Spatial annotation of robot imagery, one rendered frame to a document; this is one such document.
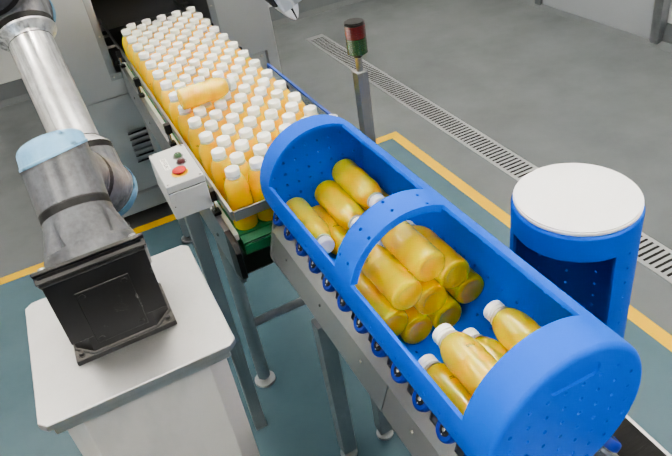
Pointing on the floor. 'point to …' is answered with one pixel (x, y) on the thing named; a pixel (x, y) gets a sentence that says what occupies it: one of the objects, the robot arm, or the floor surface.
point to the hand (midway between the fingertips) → (291, 13)
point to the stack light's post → (364, 103)
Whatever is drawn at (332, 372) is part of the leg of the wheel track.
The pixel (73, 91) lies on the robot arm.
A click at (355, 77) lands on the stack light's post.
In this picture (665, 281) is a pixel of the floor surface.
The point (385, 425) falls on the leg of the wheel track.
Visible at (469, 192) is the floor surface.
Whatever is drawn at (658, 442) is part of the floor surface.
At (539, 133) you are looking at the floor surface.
